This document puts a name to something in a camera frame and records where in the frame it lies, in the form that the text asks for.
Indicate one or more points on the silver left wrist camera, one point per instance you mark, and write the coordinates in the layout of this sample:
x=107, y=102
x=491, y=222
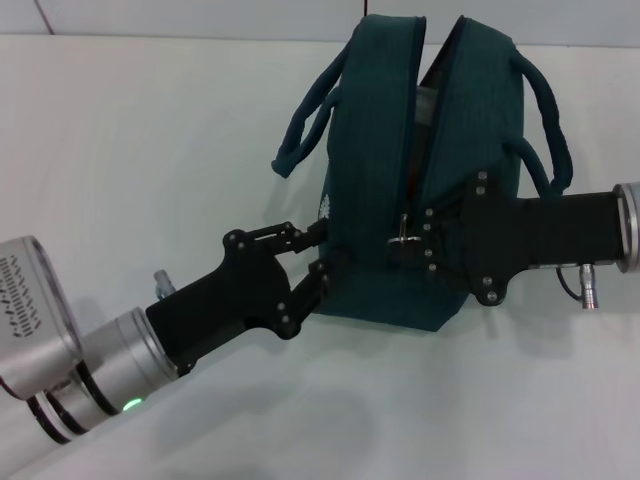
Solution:
x=30, y=325

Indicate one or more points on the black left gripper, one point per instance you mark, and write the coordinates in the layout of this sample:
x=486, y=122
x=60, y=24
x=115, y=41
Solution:
x=225, y=305

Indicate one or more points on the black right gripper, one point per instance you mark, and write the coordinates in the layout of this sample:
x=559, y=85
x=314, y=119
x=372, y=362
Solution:
x=540, y=232

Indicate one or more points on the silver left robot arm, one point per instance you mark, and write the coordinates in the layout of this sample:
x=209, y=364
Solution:
x=115, y=365

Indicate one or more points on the dark teal zip lunch bag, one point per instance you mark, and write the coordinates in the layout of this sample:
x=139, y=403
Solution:
x=370, y=150

